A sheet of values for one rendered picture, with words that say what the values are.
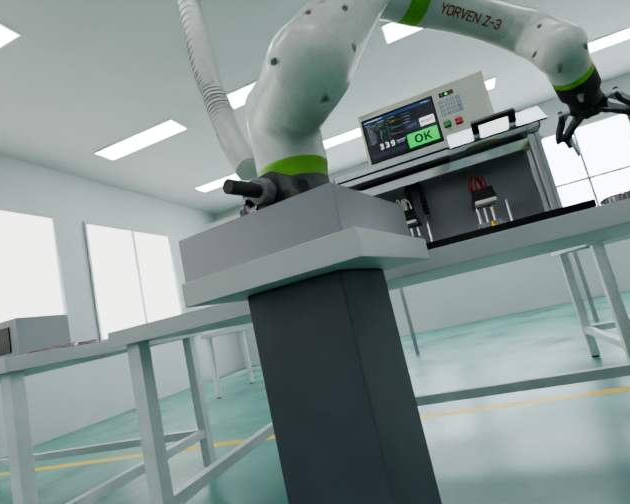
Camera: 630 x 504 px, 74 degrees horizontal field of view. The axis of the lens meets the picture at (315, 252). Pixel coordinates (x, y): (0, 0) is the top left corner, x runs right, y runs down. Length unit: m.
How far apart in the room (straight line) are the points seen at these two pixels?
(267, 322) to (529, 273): 7.23
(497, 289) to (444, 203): 6.19
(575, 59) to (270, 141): 0.72
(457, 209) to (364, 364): 1.05
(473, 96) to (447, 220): 0.42
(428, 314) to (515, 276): 1.57
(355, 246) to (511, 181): 1.14
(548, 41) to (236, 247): 0.82
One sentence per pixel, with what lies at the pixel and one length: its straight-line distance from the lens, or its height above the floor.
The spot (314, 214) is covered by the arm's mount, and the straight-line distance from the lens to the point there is 0.59.
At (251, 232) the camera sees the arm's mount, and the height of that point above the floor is 0.80.
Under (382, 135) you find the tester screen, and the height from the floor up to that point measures 1.22.
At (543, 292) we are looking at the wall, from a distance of 7.81.
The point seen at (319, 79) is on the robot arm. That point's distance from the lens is 0.62.
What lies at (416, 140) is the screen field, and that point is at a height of 1.16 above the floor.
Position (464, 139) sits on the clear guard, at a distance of 1.25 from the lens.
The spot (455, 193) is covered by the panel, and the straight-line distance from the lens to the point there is 1.60.
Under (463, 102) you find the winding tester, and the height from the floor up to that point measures 1.24.
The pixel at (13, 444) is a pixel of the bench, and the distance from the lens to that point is 1.82.
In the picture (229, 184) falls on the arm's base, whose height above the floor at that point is 0.86.
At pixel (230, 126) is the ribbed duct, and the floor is 1.88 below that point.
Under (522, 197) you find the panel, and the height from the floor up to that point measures 0.89.
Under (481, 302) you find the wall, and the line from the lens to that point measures 7.73.
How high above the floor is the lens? 0.65
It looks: 9 degrees up
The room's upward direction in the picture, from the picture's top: 13 degrees counter-clockwise
